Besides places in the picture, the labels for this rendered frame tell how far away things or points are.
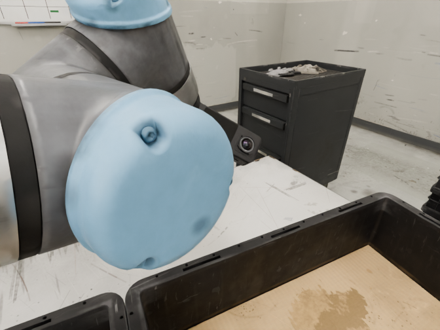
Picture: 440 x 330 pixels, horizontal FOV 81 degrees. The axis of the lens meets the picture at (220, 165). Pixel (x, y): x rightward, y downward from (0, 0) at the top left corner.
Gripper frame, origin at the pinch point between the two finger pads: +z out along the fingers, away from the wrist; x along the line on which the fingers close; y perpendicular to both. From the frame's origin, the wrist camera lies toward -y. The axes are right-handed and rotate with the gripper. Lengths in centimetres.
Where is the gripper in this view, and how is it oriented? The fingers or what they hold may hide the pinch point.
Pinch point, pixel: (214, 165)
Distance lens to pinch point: 50.6
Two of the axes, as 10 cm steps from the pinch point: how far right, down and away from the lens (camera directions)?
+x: -3.5, 8.8, -3.4
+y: -9.2, -2.6, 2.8
